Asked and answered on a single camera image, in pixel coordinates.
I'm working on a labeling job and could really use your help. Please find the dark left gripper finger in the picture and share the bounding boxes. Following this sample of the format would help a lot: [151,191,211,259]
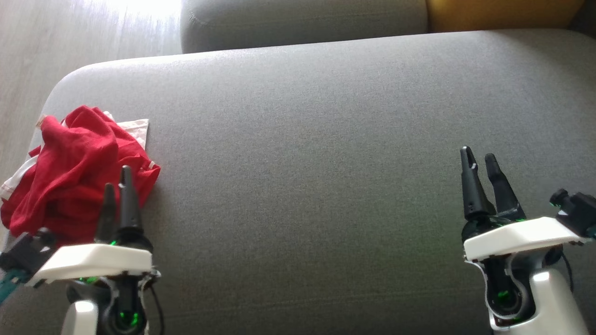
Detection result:
[118,165,143,236]
[95,183,118,243]

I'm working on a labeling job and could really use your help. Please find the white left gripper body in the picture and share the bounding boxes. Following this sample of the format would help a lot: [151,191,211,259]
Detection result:
[30,230,162,335]

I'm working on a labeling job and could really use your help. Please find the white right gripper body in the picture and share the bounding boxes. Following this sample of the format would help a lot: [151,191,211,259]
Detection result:
[461,214,588,329]

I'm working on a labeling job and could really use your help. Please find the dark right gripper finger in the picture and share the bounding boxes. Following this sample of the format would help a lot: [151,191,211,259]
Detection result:
[484,153,527,221]
[460,146,495,221]

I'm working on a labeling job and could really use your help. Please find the red shirt white sleeves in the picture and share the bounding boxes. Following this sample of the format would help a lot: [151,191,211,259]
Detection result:
[0,106,150,219]

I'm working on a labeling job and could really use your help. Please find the grey yellow sofa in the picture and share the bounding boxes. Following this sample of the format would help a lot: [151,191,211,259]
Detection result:
[0,29,596,335]

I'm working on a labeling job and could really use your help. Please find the large yellow sofa backrest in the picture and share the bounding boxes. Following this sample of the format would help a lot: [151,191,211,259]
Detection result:
[426,0,587,33]

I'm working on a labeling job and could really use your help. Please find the black cable teal plug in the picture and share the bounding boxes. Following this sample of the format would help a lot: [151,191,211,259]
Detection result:
[0,270,26,305]

